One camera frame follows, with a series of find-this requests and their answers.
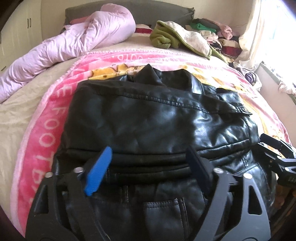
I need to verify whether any black leather jacket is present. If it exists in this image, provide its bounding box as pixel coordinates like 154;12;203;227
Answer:
53;65;275;240

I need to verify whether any pile of assorted clothes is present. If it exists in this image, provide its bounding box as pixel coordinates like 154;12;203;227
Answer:
185;18;242;63

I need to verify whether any pink cartoon fleece blanket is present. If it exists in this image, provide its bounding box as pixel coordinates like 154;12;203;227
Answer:
10;47;290;233

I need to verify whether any purple patterned bag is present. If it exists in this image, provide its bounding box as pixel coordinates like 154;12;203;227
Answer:
235;67;262;91

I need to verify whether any cream curtain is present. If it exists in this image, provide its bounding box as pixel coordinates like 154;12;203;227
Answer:
234;1;278;71

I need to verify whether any green and cream blanket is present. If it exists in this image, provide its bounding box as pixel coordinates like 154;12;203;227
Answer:
149;21;227;62

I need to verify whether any red striped pillow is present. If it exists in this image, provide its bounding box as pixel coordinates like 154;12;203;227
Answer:
135;24;152;34

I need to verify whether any lilac rolled duvet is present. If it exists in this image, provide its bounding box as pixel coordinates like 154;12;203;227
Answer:
1;4;136;102

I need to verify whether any dark grey headboard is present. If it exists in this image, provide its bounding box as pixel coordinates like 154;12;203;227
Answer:
65;1;195;28

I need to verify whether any cream wardrobe with handles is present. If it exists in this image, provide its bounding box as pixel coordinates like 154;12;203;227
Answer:
1;1;43;72

